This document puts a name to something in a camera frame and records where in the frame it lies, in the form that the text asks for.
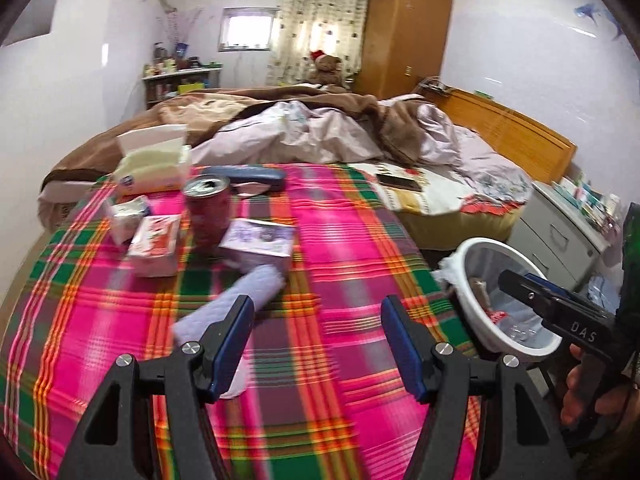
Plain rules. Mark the wooden headboard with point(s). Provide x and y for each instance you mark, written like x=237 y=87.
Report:
x=543 y=153

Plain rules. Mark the tissue pack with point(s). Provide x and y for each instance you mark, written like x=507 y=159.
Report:
x=155 y=159

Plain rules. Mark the items on cabinet top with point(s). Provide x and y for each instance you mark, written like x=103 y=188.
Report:
x=601 y=211

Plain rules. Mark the grey drawer cabinet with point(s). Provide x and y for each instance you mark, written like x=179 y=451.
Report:
x=557 y=239

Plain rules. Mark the teddy bear with red hat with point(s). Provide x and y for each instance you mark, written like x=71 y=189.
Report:
x=326 y=71

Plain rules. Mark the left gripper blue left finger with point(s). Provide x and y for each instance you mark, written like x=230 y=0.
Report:
x=227 y=373

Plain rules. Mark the floral bed sheet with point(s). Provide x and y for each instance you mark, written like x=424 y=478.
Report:
x=444 y=191

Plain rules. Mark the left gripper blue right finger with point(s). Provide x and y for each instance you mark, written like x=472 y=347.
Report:
x=411 y=344

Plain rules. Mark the dark red can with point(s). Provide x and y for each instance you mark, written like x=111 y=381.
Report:
x=209 y=202

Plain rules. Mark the cluttered shelf desk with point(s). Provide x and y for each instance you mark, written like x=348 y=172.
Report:
x=165 y=80

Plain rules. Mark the pink white small carton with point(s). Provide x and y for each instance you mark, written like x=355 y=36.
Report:
x=152 y=252

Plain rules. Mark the purple white small carton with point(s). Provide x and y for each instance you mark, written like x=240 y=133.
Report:
x=249 y=243

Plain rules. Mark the small window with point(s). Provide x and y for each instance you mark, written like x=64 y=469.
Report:
x=246 y=29

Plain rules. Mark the wooden wardrobe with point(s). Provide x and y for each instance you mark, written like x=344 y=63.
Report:
x=403 y=42

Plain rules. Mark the dark blue glasses case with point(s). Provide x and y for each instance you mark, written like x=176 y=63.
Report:
x=273 y=178

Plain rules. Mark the vase with branches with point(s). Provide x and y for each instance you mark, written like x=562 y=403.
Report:
x=175 y=31

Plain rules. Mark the light purple duvet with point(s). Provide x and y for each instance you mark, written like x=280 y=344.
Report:
x=292 y=132

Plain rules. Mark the white yogurt cup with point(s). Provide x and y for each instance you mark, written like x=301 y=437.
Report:
x=125 y=218

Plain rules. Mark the patterned curtain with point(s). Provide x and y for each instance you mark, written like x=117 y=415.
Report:
x=303 y=27

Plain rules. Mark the white round trash bin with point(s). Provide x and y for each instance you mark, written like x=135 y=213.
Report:
x=500 y=322

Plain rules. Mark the lavender foam fruit net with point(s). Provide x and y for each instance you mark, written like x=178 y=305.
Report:
x=261 y=285

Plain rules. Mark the black smartphone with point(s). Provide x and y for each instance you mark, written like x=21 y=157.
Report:
x=398 y=182

